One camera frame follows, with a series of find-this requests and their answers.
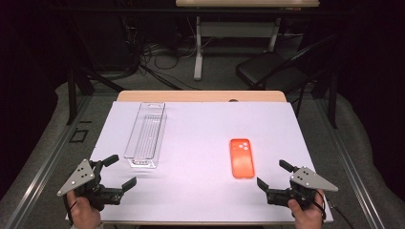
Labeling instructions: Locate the white-legged wooden desk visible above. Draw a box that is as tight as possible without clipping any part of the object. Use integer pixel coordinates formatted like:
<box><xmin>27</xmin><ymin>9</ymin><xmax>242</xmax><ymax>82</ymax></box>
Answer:
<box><xmin>175</xmin><ymin>0</ymin><xmax>321</xmax><ymax>81</ymax></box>

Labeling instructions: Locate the white table mat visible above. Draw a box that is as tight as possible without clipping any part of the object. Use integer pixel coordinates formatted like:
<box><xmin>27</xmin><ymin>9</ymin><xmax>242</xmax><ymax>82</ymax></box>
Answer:
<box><xmin>65</xmin><ymin>101</ymin><xmax>334</xmax><ymax>223</ymax></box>

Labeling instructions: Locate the left hand-held gripper cable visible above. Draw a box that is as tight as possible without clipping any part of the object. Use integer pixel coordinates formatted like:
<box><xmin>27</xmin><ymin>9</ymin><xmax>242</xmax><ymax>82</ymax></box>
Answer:
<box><xmin>62</xmin><ymin>194</ymin><xmax>75</xmax><ymax>225</ymax></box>

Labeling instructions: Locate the hand-held gripper cable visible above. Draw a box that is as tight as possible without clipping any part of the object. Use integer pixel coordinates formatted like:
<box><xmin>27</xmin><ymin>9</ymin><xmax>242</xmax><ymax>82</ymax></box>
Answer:
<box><xmin>311</xmin><ymin>190</ymin><xmax>328</xmax><ymax>222</ymax></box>
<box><xmin>62</xmin><ymin>194</ymin><xmax>75</xmax><ymax>225</ymax></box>

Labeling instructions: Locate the aluminium floor rail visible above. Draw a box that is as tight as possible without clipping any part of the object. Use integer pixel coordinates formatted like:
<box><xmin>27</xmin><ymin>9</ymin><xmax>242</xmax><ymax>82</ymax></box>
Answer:
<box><xmin>314</xmin><ymin>98</ymin><xmax>386</xmax><ymax>229</ymax></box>
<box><xmin>3</xmin><ymin>94</ymin><xmax>94</xmax><ymax>229</ymax></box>

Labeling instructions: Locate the clear plastic packaging box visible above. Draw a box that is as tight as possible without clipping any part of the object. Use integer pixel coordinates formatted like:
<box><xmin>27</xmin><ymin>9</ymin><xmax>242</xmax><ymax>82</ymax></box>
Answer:
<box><xmin>123</xmin><ymin>102</ymin><xmax>168</xmax><ymax>170</ymax></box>

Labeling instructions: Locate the orange phone case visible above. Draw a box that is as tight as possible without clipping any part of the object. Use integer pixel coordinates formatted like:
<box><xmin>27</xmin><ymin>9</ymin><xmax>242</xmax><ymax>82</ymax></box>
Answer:
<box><xmin>229</xmin><ymin>138</ymin><xmax>256</xmax><ymax>179</ymax></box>

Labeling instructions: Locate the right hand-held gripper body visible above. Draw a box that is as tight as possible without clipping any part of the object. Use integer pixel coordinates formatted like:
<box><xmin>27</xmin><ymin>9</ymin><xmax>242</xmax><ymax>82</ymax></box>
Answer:
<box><xmin>266</xmin><ymin>165</ymin><xmax>339</xmax><ymax>210</ymax></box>

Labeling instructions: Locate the person's left hand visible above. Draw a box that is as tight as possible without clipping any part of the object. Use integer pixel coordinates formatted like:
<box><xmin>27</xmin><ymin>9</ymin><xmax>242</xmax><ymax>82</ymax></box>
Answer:
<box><xmin>66</xmin><ymin>190</ymin><xmax>102</xmax><ymax>229</ymax></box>

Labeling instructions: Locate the person's right hand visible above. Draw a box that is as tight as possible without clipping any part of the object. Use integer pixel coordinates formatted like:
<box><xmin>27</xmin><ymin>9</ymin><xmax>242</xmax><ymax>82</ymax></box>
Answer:
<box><xmin>288</xmin><ymin>190</ymin><xmax>326</xmax><ymax>229</ymax></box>

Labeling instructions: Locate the black metal stand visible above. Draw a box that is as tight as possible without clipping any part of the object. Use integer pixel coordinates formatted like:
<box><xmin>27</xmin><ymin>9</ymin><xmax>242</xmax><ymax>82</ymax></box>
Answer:
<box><xmin>313</xmin><ymin>71</ymin><xmax>338</xmax><ymax>130</ymax></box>
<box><xmin>66</xmin><ymin>68</ymin><xmax>125</xmax><ymax>126</ymax></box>

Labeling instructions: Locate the bundle of floor cables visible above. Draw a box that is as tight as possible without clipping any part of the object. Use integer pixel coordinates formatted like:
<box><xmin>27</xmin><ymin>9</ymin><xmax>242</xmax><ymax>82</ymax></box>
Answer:
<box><xmin>120</xmin><ymin>15</ymin><xmax>204</xmax><ymax>92</ymax></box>

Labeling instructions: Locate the black folding chair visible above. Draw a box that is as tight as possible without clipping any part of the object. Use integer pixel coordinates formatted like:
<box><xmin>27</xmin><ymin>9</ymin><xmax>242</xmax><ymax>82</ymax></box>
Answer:
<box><xmin>235</xmin><ymin>33</ymin><xmax>338</xmax><ymax>94</ymax></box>

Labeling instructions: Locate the right hand-held gripper cable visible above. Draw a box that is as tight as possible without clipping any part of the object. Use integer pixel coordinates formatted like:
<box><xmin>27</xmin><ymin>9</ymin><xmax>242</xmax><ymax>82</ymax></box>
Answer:
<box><xmin>311</xmin><ymin>190</ymin><xmax>328</xmax><ymax>222</ymax></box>

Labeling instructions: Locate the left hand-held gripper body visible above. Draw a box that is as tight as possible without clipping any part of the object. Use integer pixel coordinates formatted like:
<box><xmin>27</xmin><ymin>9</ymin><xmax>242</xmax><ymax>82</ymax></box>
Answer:
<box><xmin>56</xmin><ymin>158</ymin><xmax>125</xmax><ymax>212</ymax></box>

